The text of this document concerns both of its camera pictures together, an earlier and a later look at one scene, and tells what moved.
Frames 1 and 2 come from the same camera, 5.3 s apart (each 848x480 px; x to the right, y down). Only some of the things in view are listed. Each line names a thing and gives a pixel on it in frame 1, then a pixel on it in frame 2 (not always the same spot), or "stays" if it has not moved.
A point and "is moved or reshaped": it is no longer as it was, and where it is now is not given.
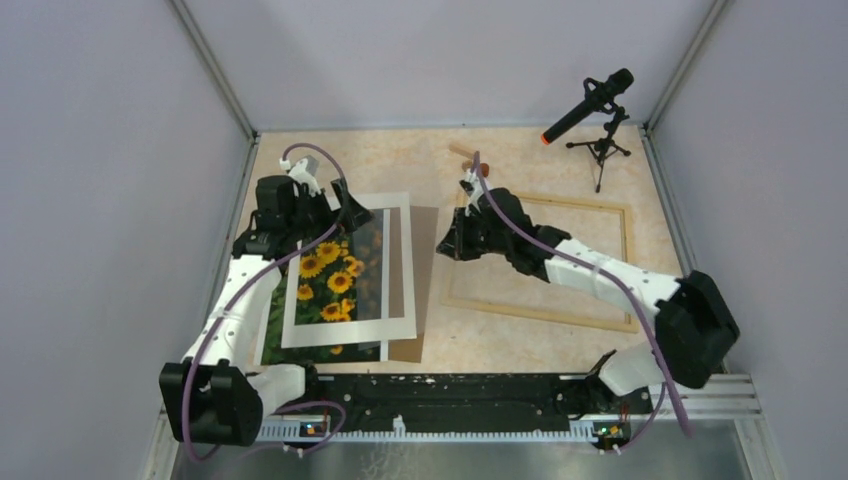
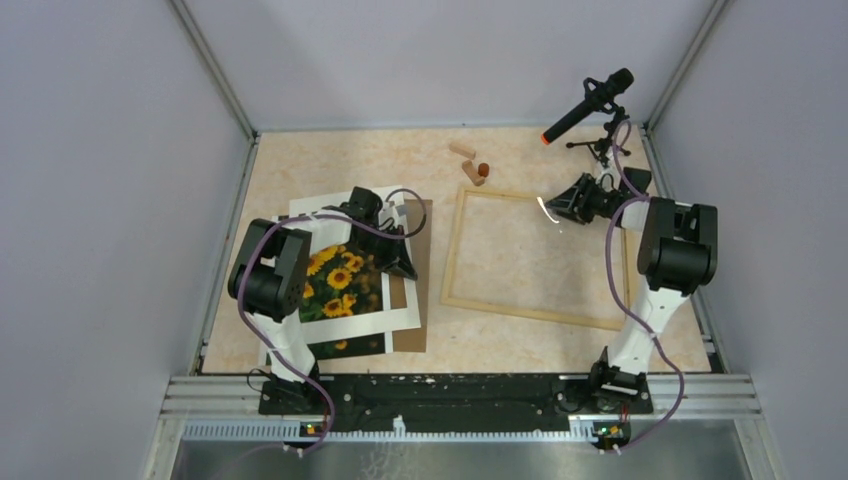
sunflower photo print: [339, 277] stays
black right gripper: [455, 243] → [572, 203]
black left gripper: [348, 218] → [397, 259]
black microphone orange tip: [599, 96] stays
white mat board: [363, 330] is moved or reshaped
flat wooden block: [462, 149] stays
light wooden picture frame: [448, 301] stays
